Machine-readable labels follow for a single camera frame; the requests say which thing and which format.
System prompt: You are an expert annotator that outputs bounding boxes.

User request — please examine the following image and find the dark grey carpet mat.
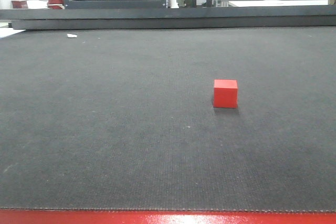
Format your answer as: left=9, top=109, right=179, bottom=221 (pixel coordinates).
left=1, top=27, right=335, bottom=212

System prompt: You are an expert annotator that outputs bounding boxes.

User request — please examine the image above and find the red bag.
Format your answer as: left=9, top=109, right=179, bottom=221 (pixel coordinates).
left=47, top=0, right=64, bottom=9

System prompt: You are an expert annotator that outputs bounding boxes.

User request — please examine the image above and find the red magnetic cube block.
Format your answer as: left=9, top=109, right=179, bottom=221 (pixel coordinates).
left=213, top=79, right=238, bottom=108

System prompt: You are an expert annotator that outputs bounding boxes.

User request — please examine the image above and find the white work table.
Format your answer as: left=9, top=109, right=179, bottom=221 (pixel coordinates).
left=213, top=0, right=328, bottom=7

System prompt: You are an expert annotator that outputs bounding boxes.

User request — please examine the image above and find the red storage box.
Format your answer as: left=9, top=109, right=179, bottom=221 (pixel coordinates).
left=11, top=0, right=28, bottom=9

